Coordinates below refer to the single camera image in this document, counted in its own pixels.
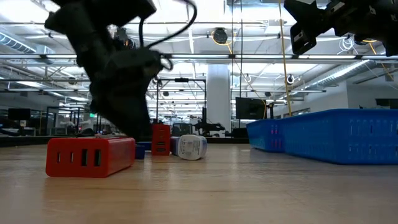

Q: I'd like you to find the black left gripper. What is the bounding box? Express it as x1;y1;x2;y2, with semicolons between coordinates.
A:
88;54;154;141

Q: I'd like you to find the small red usb charger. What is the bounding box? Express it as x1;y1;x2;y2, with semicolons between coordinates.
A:
151;124;172;157

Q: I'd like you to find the red four-port charger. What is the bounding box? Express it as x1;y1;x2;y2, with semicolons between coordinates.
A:
45;137;137;179

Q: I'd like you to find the small blue white plug adapter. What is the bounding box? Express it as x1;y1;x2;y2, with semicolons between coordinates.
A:
170;134;208;161

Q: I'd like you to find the dark office chair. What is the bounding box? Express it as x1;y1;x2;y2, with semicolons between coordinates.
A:
172;123;193;137

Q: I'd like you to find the white building column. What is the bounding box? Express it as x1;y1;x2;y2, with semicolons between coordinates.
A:
206;63;233;133

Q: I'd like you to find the small black monitor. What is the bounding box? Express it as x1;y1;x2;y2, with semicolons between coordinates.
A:
7;108;31;121

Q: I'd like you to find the blue plastic basket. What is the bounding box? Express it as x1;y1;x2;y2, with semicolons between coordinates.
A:
246;119;289;153
281;108;398;165

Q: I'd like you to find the yellow hanging cable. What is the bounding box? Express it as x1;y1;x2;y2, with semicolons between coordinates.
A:
278;0;293;118

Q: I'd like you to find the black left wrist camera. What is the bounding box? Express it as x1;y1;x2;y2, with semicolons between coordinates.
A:
126;49;165;91

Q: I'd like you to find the silver ventilation duct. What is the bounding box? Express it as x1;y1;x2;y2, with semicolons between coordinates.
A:
306;58;371;91

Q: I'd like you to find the black background rig frame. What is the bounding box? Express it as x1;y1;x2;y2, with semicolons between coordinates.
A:
155;77;208;138

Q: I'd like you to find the black ceiling cable reel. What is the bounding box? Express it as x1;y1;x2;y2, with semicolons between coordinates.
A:
213;27;228;45

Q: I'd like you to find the black camera cable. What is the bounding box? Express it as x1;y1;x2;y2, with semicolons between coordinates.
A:
138;0;199;72

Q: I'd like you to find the black aluminium table frame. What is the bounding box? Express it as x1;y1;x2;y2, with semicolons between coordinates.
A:
0;135;253;147

